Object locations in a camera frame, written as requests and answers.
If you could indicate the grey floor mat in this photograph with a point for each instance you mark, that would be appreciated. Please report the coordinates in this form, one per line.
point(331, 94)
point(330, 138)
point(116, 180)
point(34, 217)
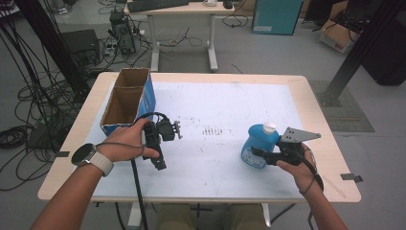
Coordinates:
point(348, 111)

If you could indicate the person's left hand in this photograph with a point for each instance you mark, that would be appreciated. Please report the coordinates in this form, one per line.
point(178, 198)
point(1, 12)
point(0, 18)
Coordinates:
point(124, 143)

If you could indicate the black metal stand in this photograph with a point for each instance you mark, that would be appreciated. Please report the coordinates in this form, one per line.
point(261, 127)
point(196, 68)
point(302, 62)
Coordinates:
point(354, 57)
point(54, 48)

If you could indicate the blue bottle with white cap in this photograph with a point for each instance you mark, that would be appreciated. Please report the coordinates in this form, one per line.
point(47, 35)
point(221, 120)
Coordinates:
point(260, 137)

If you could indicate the brown cardboard carton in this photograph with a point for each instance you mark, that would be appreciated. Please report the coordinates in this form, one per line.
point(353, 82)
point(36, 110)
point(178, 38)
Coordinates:
point(336, 36)

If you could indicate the black computer mouse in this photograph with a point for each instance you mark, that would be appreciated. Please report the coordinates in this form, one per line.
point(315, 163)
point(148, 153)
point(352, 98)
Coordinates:
point(227, 4)

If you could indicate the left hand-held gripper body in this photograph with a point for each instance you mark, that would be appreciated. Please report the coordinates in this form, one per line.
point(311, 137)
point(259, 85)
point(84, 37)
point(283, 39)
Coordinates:
point(166, 129)

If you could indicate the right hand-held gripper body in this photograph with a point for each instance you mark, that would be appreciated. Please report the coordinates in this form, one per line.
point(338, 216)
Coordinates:
point(292, 150)

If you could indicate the person's right hand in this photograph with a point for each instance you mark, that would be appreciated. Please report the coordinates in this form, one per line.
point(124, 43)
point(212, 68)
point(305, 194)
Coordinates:
point(304, 175)

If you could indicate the black tape piece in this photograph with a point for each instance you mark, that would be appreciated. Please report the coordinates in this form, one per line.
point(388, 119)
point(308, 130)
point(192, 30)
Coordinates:
point(351, 177)
point(62, 154)

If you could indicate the teal cabinet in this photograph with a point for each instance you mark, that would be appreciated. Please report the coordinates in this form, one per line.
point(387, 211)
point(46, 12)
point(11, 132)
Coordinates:
point(276, 16)

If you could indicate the smartwatch with white band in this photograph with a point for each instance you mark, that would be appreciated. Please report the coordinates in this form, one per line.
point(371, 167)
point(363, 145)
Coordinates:
point(86, 155)

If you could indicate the white table mat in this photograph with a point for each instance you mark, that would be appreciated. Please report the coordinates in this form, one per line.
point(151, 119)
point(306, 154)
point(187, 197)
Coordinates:
point(217, 105)

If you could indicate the cardboard box with blue outside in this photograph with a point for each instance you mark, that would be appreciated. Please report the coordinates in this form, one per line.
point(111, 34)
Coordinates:
point(126, 105)

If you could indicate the dark floor plate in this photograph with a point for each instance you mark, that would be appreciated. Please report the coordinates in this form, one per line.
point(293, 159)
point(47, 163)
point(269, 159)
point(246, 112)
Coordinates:
point(44, 137)

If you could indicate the white desk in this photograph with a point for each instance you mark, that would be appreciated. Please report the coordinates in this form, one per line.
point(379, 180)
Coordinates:
point(198, 9)

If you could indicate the black computer tower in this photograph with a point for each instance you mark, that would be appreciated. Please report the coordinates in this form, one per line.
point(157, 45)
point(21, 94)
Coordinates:
point(123, 32)

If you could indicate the black equipment box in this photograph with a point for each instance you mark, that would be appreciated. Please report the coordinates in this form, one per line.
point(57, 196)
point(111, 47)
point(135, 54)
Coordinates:
point(79, 44)

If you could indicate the black cabinet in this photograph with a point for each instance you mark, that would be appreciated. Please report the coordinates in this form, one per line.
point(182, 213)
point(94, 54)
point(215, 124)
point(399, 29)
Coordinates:
point(386, 54)

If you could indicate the black keyboard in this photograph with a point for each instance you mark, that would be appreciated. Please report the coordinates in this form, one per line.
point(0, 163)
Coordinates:
point(156, 4)

